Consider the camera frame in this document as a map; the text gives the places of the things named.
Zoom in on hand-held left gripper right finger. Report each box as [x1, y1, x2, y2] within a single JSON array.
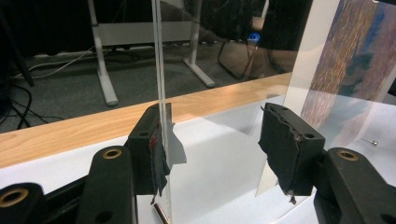
[[257, 102, 327, 205]]

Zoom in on blue round cap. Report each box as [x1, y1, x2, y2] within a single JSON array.
[[247, 31, 262, 45]]

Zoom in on white desk frame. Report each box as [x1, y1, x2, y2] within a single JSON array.
[[86, 0, 217, 107]]

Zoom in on long metal frame peg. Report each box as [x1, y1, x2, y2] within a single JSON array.
[[153, 203, 171, 224], [361, 136, 379, 147]]

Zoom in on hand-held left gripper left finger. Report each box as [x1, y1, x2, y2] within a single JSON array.
[[125, 102, 174, 205]]

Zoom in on clear acrylic frame panel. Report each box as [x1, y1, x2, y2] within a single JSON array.
[[255, 0, 396, 198], [150, 0, 175, 224]]

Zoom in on black floor cables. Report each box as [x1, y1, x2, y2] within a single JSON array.
[[0, 83, 65, 131]]

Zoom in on black metal stand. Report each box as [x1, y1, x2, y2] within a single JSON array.
[[0, 6, 35, 89]]

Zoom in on white floor cable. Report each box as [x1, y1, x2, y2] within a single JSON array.
[[11, 46, 95, 79]]

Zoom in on wooden table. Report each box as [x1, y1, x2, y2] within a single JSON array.
[[0, 72, 292, 170]]

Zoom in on picture print sheet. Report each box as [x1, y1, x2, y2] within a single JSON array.
[[299, 0, 396, 133]]

